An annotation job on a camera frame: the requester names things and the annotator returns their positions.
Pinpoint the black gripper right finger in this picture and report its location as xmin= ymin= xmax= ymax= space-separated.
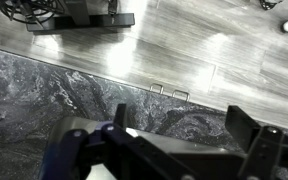
xmin=224 ymin=105 xmax=288 ymax=180

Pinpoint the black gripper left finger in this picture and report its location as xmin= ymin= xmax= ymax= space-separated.
xmin=43 ymin=103 xmax=199 ymax=180

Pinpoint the stainless steel sink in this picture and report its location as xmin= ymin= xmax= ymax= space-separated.
xmin=47 ymin=115 xmax=249 ymax=180

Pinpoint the black wheel-like object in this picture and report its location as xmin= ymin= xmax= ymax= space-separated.
xmin=258 ymin=0 xmax=284 ymax=11

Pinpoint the metal cabinet handle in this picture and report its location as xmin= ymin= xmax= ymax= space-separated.
xmin=149 ymin=82 xmax=165 ymax=95
xmin=171 ymin=89 xmax=191 ymax=102

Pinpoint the black stand base with post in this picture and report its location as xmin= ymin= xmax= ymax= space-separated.
xmin=25 ymin=0 xmax=136 ymax=34

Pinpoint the black cable bundle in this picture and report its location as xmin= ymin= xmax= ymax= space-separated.
xmin=0 ymin=0 xmax=66 ymax=25

